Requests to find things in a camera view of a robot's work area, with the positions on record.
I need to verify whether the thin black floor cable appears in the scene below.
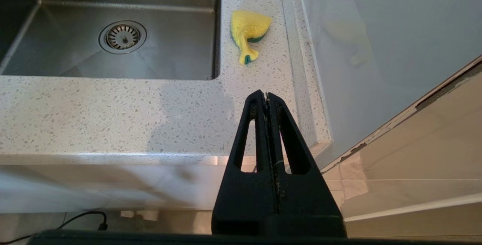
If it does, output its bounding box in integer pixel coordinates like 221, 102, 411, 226
0, 211, 108, 243

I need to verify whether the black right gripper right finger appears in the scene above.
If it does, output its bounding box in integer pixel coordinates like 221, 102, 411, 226
265, 93, 346, 237

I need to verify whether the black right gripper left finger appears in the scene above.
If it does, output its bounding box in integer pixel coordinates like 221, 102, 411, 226
212, 90, 280, 236

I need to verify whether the round metal drain strainer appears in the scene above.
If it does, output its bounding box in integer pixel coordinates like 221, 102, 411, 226
98, 20, 147, 54

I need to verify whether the stainless steel sink basin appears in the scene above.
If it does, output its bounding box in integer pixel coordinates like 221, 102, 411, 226
0, 0, 222, 80

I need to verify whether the yellow green sponge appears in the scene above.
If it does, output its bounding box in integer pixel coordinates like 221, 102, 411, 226
230, 10, 272, 65

